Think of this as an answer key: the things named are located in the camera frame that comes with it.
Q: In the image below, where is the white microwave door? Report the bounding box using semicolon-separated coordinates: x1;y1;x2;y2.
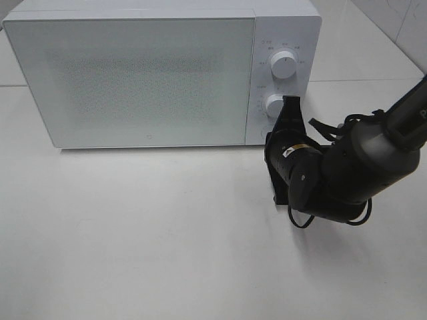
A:
5;18;254;149

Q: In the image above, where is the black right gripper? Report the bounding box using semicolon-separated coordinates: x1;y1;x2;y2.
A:
264;95;321;205

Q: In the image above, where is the white microwave oven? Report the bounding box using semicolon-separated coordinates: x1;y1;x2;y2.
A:
2;1;322;147

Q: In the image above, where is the round white door button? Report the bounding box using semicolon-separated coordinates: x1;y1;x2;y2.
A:
261;126;272;142

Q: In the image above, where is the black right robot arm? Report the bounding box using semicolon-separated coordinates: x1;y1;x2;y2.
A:
264;80;426;226

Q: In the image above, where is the white dial knob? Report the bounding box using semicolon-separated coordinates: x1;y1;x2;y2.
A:
270;49;297;79
265;94;284;119

